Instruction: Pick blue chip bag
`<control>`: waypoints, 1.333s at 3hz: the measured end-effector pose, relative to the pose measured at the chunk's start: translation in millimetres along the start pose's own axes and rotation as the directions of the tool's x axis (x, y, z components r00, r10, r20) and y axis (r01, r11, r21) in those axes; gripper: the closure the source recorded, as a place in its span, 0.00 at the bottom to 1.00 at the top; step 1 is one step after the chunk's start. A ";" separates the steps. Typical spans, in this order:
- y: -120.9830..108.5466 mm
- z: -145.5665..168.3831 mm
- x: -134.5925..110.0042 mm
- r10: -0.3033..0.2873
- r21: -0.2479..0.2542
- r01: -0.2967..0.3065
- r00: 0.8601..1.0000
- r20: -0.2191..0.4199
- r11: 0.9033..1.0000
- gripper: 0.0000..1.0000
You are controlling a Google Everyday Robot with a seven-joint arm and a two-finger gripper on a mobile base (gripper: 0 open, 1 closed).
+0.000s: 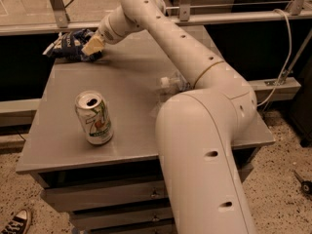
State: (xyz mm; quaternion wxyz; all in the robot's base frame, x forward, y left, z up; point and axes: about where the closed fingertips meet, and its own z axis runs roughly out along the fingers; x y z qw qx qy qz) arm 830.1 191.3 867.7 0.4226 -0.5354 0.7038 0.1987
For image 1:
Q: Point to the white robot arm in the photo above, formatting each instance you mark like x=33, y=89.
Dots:
x=194, y=129

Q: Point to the black white sneaker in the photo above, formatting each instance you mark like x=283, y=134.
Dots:
x=19, y=224

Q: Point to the metal railing frame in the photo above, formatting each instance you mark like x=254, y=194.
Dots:
x=24, y=17

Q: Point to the white green soda can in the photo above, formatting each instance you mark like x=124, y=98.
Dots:
x=92, y=112

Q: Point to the grey drawer cabinet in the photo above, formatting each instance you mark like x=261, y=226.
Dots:
x=122, y=158

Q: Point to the blue chip bag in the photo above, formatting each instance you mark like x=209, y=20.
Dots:
x=69, y=46

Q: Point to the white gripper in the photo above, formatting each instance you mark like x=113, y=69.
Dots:
x=106, y=33

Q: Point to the clear plastic water bottle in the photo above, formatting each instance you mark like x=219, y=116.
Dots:
x=174, y=84

